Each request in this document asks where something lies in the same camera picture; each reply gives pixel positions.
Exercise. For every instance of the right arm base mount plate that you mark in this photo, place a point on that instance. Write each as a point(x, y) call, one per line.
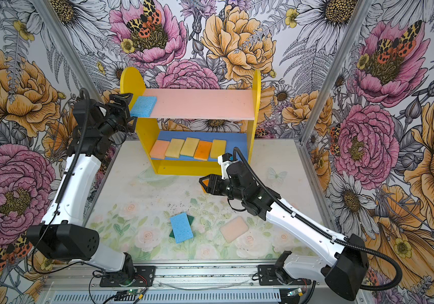
point(267, 275)

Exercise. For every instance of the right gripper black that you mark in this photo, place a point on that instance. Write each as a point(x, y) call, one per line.
point(215, 180)

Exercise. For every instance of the right aluminium corner post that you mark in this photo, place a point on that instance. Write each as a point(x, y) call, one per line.
point(357, 20)

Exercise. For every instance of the yellow sponge with green back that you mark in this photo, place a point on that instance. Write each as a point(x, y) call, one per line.
point(174, 148)

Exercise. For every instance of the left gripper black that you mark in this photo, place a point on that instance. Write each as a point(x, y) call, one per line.
point(123, 109)

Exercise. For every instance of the orange sponge front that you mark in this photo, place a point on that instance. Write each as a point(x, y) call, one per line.
point(202, 151)

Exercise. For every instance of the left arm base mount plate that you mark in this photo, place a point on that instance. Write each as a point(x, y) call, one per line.
point(140, 276)

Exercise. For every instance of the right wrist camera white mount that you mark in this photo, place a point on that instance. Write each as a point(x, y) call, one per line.
point(225, 161)

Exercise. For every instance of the aluminium corner post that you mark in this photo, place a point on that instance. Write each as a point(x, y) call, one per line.
point(54, 26)
point(357, 20)

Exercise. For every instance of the pale pink sponge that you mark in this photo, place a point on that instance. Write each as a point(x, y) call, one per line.
point(234, 229)

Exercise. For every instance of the small yellow sponge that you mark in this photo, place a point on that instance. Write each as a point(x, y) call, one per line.
point(218, 148)

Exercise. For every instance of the pink orange sponge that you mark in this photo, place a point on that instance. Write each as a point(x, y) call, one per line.
point(158, 151)

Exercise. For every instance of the green scouring pad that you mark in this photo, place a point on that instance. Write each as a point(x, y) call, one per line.
point(191, 219)

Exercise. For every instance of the left aluminium corner post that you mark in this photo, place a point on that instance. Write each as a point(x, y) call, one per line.
point(54, 26)

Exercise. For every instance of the blue cellulose sponge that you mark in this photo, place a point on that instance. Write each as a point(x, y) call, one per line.
point(181, 228)

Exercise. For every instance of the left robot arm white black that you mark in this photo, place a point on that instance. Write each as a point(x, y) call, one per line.
point(61, 235)

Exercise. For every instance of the large yellow sponge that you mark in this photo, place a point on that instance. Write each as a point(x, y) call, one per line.
point(189, 147)

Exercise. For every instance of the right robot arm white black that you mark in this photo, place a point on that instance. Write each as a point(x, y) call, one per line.
point(340, 264)

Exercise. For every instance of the aluminium front rail frame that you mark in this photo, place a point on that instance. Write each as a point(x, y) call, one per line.
point(215, 281)

